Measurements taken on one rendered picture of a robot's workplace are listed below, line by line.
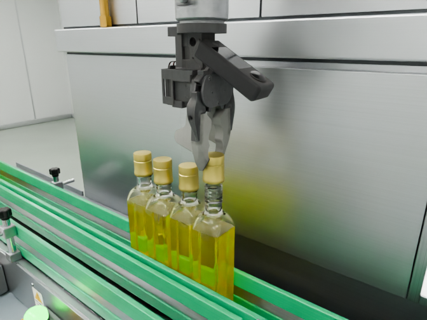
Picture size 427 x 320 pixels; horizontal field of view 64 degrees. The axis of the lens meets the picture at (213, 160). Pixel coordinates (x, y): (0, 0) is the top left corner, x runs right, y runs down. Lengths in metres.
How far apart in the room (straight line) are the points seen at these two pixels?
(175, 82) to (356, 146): 0.29
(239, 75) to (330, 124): 0.18
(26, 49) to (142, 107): 5.96
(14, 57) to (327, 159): 6.34
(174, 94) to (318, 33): 0.24
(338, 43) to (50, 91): 6.57
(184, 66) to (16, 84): 6.23
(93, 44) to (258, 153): 0.53
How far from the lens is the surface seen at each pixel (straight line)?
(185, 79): 0.50
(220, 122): 0.53
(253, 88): 0.45
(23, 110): 6.77
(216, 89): 0.50
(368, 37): 0.55
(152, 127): 0.85
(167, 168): 0.61
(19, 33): 6.75
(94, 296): 0.71
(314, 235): 0.64
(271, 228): 0.68
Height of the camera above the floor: 1.36
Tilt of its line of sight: 19 degrees down
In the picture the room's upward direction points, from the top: straight up
